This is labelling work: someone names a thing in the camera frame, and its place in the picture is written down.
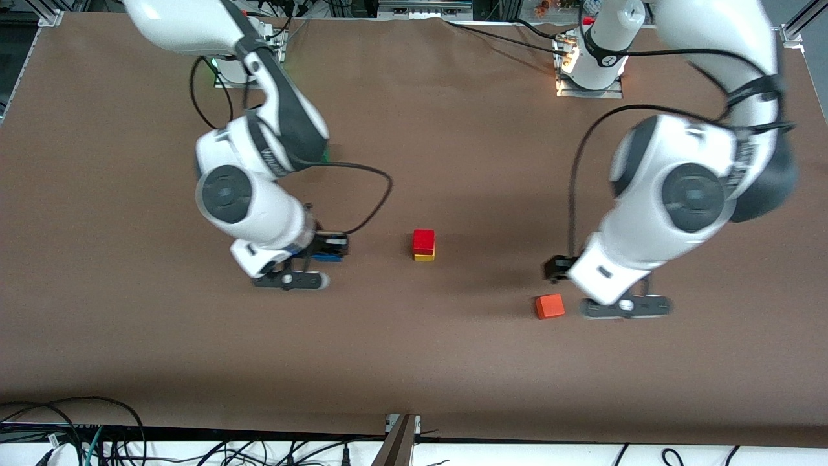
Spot orange wooden block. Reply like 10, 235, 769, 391
535, 294, 566, 320

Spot brown table cover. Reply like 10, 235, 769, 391
0, 13, 828, 449

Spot colourful small items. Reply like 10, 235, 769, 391
534, 0, 605, 17

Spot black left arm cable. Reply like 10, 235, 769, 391
567, 47, 798, 260

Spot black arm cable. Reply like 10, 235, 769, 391
567, 47, 798, 260
189, 56, 394, 236

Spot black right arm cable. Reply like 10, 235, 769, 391
189, 56, 394, 236

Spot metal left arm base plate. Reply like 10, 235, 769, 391
553, 32, 626, 100

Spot black looping floor cable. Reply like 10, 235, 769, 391
0, 396, 148, 466

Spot grey metal post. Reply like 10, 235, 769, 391
371, 414, 421, 466

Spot black base cable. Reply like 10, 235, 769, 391
514, 18, 571, 42
249, 0, 310, 47
445, 19, 573, 59

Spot teal cable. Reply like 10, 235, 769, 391
82, 426, 105, 466

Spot aluminium frame profile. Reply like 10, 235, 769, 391
36, 0, 65, 28
779, 0, 828, 47

